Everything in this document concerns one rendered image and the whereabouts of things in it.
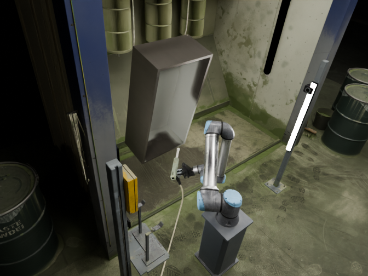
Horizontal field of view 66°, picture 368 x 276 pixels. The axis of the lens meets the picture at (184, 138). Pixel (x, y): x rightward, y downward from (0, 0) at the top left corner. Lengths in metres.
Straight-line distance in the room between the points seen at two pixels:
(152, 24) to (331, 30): 2.03
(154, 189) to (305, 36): 2.55
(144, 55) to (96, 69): 0.78
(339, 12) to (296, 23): 0.50
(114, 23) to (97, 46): 1.81
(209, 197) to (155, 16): 2.29
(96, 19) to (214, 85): 3.37
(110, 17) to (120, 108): 1.14
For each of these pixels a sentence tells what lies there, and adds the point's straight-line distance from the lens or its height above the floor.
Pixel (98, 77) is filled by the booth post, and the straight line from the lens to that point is 1.65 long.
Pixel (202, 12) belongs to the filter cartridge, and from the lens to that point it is 4.03.
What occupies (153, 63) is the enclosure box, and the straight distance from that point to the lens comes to 2.27.
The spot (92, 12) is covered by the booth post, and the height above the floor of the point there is 2.17.
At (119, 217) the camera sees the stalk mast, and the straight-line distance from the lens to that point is 1.60.
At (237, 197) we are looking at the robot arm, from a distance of 2.24.
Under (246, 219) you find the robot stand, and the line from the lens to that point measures 2.47.
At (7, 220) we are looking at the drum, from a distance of 2.40.
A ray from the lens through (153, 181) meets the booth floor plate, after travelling 3.44.
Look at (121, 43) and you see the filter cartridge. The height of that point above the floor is 1.37.
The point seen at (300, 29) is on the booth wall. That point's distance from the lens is 3.91.
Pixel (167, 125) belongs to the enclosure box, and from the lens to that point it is 3.47.
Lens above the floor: 2.56
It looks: 38 degrees down
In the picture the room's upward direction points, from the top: 5 degrees clockwise
